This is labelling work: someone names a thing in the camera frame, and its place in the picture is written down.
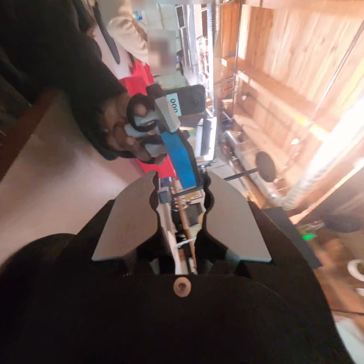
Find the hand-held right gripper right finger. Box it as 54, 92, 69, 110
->
199, 171, 273, 264

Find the red plastic bin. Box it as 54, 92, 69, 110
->
118, 58, 178, 180

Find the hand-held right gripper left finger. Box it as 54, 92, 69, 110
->
92, 171, 161, 263

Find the bright light panel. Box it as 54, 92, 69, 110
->
196, 117, 218, 164

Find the black dimpled pad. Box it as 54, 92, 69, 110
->
0, 232, 83, 364

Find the black light stand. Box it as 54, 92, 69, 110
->
223, 150, 278, 185

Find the person's left hand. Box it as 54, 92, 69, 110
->
101, 91, 169, 166

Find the blue black eraser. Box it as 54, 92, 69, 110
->
159, 130, 202, 190

